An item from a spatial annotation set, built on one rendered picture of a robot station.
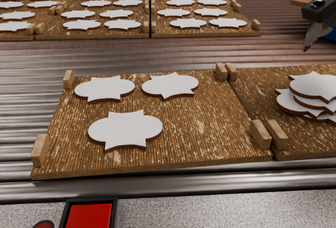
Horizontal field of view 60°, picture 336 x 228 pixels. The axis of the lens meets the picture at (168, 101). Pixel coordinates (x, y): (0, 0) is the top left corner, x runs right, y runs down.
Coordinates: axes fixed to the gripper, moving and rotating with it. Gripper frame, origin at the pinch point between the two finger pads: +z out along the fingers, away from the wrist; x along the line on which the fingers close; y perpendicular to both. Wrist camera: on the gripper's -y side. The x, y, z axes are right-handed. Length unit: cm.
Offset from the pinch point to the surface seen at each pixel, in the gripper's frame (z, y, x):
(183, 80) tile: 7.5, -25.7, 16.9
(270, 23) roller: 10, 30, 58
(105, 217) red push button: 9, -50, -15
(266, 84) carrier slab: 8.5, -6.4, 9.7
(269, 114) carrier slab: 8.5, -13.5, -1.6
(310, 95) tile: 4.6, -5.6, -3.2
